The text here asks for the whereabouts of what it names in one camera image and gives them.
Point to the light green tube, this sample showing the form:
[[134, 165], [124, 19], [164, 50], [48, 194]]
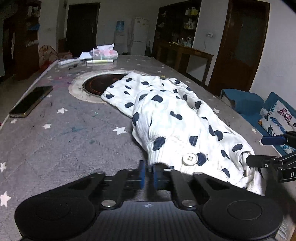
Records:
[[94, 62]]

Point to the left dark shelf cabinet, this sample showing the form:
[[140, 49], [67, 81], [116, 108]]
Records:
[[20, 22]]

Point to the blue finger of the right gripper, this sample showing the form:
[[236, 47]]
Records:
[[286, 139], [263, 161]]

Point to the tissue pack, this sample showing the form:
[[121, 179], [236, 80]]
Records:
[[105, 52]]

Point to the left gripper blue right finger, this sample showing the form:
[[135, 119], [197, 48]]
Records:
[[161, 176]]

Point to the black smartphone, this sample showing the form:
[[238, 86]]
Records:
[[30, 101]]

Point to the white refrigerator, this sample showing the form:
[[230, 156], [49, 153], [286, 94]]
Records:
[[139, 34]]

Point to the black marker pen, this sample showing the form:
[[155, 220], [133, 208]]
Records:
[[72, 67]]

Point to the dark wooden side table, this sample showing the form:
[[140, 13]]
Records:
[[178, 57]]

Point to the dark entrance door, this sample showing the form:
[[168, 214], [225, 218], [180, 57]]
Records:
[[82, 27]]

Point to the white rectangular box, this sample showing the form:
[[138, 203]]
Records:
[[67, 62]]

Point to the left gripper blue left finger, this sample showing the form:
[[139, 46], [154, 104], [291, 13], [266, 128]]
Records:
[[136, 177]]

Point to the butterfly print cushion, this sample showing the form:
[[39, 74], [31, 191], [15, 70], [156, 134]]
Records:
[[278, 120]]

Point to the grey star tablecloth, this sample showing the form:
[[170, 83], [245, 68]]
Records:
[[64, 138]]

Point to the white navy-dotted garment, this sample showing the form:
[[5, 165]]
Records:
[[178, 129]]

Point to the white paper notebook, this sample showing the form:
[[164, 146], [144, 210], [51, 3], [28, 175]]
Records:
[[86, 55]]

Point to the dark wooden door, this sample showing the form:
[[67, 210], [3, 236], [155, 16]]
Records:
[[241, 46]]

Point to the red patterned play tent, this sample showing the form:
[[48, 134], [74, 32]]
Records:
[[48, 55]]

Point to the dark display cabinet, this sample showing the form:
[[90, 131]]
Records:
[[177, 24]]

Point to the water dispenser with blue bottle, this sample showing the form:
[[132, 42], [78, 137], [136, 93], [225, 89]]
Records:
[[119, 37]]

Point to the round induction cooktop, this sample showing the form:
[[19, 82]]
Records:
[[89, 86]]

